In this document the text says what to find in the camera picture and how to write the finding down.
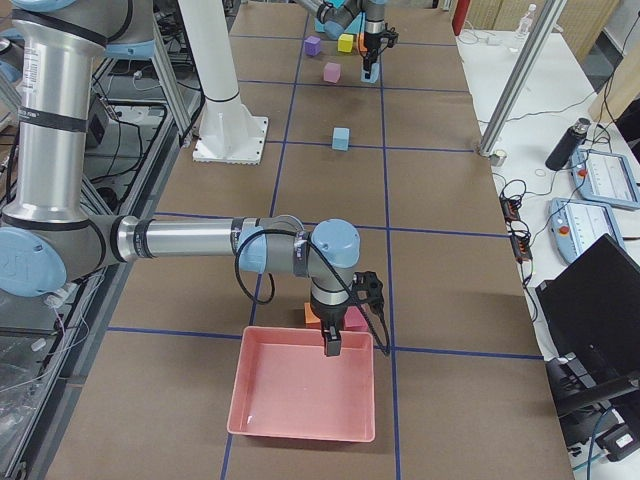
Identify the purple foam block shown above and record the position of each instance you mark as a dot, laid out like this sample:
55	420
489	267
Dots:
312	46

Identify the black laptop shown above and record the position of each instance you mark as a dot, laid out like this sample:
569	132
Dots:
593	305

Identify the pink plastic tray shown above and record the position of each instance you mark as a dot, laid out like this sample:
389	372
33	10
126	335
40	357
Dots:
287	387

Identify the teach pendant near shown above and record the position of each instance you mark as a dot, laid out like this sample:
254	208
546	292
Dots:
576	225

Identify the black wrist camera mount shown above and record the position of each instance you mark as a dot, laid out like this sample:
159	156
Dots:
369	291

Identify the white camera mast base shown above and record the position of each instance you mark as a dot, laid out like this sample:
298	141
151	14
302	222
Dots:
228	132

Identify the aluminium frame post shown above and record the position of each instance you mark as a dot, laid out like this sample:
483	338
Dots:
529	38

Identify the yellow foam block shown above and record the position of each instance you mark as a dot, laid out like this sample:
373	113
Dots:
345	43

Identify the pink lilac foam block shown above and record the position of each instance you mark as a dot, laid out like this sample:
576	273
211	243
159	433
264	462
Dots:
332	72

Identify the black usb hub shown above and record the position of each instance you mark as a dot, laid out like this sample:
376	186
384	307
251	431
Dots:
518	230

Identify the teach pendant far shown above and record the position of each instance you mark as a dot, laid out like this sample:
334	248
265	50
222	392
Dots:
604	177

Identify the black water bottle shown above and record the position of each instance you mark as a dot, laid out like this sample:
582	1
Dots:
573	137

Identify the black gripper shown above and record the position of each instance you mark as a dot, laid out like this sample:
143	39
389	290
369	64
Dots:
370	41
330	316

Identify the light blue foam block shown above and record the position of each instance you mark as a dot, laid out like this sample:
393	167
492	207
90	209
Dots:
340	139
370	77

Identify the teach pendant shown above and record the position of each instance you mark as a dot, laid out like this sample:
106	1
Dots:
604	177
576	225

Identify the orange foam block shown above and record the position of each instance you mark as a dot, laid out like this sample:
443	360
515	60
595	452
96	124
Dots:
311	320
361	43

